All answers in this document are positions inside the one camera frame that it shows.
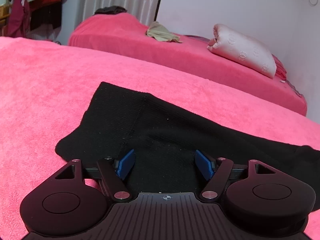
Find black pants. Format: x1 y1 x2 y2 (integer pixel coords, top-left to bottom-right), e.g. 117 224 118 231
55 82 319 193

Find near pink bed blanket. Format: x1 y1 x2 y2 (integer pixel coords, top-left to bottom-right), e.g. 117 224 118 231
1 37 319 239

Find folded pink blanket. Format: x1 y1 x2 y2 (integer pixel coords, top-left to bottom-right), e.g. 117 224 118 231
273 55 287 81

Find white embossed pillow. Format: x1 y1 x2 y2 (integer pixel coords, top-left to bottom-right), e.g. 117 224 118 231
207 24 277 79

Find far pink bed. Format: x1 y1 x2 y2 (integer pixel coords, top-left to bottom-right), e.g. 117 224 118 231
68 13 308 115

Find olive green garment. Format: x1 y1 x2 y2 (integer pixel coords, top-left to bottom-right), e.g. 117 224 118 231
145 21 181 43

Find dark garment on far bed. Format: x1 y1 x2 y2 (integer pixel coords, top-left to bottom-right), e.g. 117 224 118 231
94 5 127 15

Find hanging clothes rack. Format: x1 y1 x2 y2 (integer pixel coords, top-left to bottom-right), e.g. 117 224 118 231
1 0 63 38

